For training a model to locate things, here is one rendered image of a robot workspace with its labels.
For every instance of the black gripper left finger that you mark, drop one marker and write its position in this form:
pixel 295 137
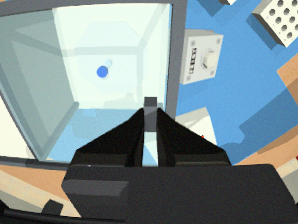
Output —
pixel 122 145

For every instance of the white block with rows of round holes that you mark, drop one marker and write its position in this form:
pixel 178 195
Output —
pixel 200 123

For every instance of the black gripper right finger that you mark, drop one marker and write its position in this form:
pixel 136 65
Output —
pixel 183 147

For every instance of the blue bench mat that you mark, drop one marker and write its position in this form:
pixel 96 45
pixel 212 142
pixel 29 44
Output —
pixel 248 103

